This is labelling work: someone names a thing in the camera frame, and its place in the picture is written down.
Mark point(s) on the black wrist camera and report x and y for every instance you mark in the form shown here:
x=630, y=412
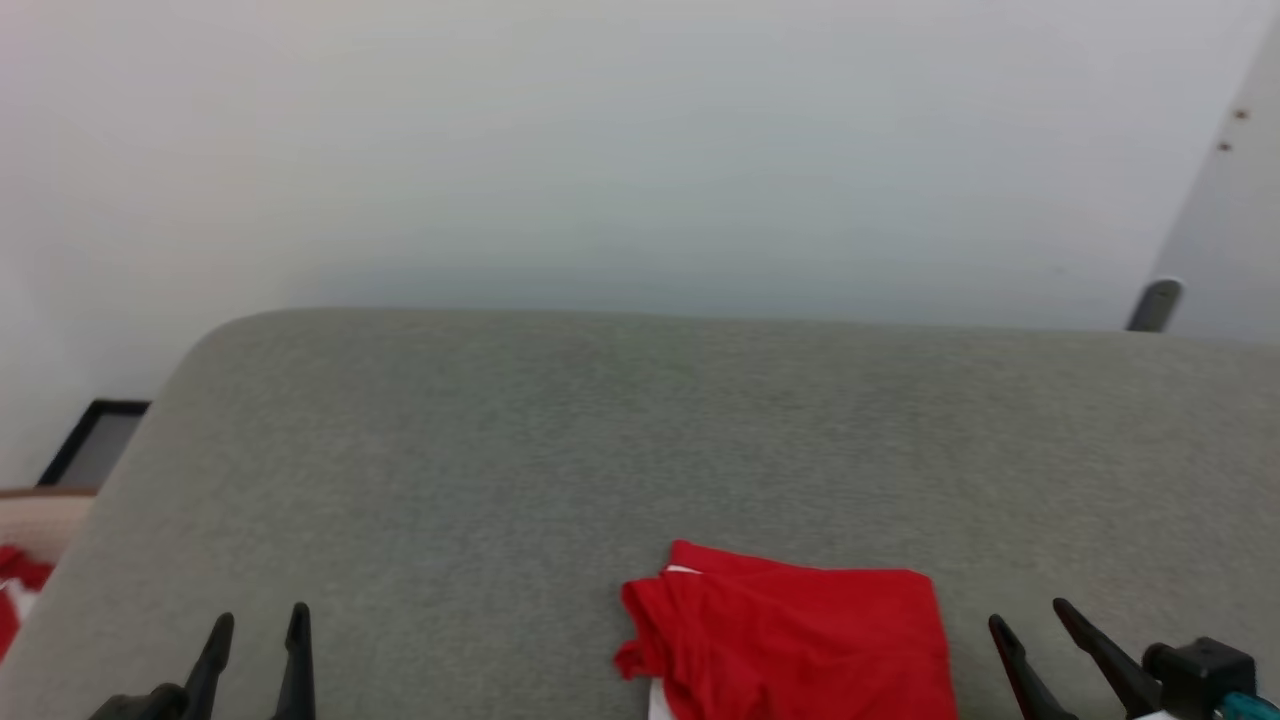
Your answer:
x=1200, y=675
x=140, y=703

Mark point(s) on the grey fabric sofa cushion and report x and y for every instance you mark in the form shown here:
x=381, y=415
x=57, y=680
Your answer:
x=640, y=440

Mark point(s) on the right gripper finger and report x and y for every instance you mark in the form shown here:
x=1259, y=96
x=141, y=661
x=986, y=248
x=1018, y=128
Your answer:
x=1110, y=660
x=1025, y=675

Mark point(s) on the red Bulls 23 jersey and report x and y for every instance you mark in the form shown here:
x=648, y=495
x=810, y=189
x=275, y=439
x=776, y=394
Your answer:
x=800, y=640

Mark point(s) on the black framed panel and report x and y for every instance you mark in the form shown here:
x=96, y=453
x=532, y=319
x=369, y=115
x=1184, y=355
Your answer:
x=95, y=445

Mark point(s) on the red and white garment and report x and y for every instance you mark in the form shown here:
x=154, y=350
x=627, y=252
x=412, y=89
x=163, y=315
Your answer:
x=20, y=590

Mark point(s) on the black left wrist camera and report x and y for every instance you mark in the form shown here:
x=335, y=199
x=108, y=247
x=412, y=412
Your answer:
x=140, y=703

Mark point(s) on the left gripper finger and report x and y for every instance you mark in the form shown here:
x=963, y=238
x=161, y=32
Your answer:
x=210, y=670
x=296, y=665

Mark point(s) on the beige container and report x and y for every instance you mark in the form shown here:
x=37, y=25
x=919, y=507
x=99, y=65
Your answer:
x=45, y=520

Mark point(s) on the grey metal post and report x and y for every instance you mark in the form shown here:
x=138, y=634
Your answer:
x=1155, y=305

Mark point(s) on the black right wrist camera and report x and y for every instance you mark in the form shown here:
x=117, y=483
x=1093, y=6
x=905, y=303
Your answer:
x=1200, y=675

